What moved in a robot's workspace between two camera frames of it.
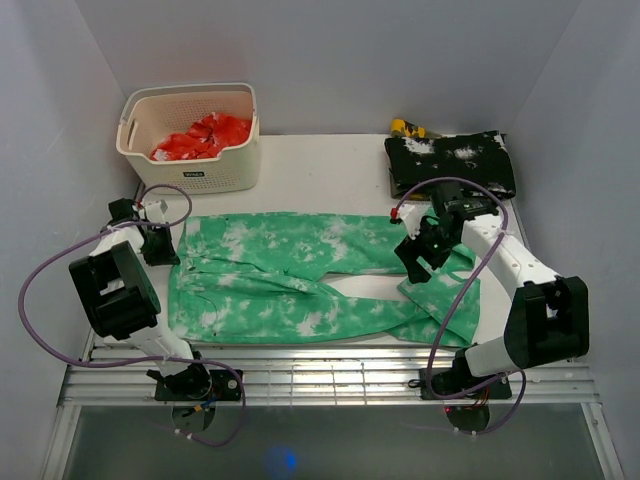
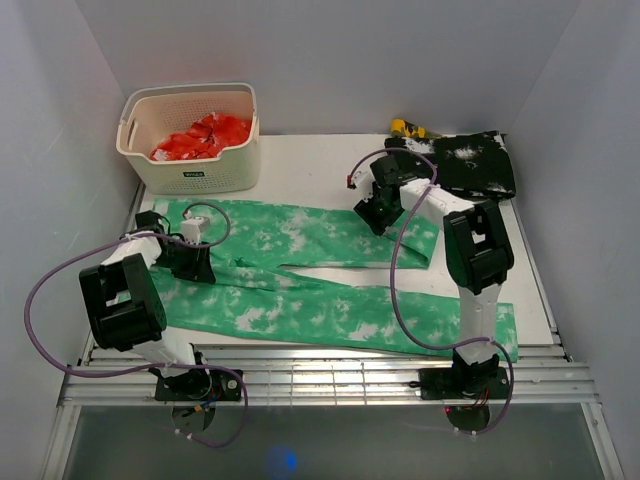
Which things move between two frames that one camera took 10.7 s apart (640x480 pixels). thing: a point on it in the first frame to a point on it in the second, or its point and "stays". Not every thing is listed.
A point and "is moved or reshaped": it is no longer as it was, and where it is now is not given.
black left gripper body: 159,237 to 181,260
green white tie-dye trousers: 263,279 is moved or reshaped
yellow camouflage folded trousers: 404,128 stays
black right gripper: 409,251 to 377,223
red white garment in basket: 204,139 stays
